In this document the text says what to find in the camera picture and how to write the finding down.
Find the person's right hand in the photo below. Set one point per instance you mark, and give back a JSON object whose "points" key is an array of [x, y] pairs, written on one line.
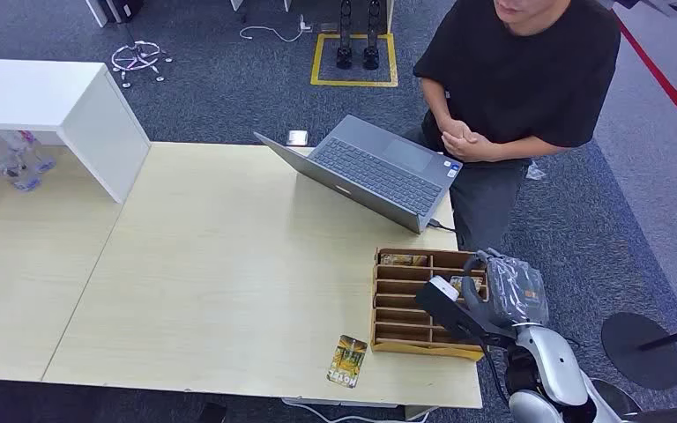
{"points": [[454, 127]]}

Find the person's left hand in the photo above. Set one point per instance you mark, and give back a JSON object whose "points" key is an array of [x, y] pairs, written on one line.
{"points": [[476, 149]]}

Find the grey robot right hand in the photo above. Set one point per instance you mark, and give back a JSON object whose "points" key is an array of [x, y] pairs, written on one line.
{"points": [[508, 292]]}

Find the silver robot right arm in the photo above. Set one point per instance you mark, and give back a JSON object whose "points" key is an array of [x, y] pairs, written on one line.
{"points": [[551, 362]]}

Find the person's right forearm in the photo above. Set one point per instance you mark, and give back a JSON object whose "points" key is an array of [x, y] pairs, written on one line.
{"points": [[435, 99]]}

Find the person's left forearm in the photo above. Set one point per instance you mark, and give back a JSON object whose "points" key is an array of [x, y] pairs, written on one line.
{"points": [[531, 149]]}

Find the person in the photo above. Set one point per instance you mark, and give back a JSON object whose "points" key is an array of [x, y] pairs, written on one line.
{"points": [[519, 70]]}

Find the wooden card organizer box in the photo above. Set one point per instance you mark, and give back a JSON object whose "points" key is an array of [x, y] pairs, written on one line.
{"points": [[403, 315]]}

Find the clear plastic wrapper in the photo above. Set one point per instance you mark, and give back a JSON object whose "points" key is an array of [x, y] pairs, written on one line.
{"points": [[535, 171]]}

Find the grey laptop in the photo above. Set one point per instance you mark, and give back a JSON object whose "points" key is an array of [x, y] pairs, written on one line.
{"points": [[373, 169]]}

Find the black robot leg stand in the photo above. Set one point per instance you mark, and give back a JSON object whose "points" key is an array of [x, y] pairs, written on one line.
{"points": [[372, 35], [345, 35]]}

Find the black round stand base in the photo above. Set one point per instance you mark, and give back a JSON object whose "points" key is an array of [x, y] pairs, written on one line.
{"points": [[621, 398], [636, 356]]}

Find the small silver square device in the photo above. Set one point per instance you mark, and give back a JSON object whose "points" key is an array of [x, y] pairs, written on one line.
{"points": [[297, 138]]}

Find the white chair star base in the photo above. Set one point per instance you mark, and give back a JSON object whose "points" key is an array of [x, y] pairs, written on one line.
{"points": [[138, 58]]}

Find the white desk shelf riser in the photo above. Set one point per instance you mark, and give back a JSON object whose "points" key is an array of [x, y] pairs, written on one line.
{"points": [[52, 99]]}

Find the clear plastic water bottle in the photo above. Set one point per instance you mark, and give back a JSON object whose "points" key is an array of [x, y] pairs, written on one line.
{"points": [[0, 160], [37, 155]]}

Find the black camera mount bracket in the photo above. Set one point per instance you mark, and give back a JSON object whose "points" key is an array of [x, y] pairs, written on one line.
{"points": [[449, 315]]}

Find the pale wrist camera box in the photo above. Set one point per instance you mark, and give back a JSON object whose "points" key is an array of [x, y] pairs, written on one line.
{"points": [[445, 288]]}

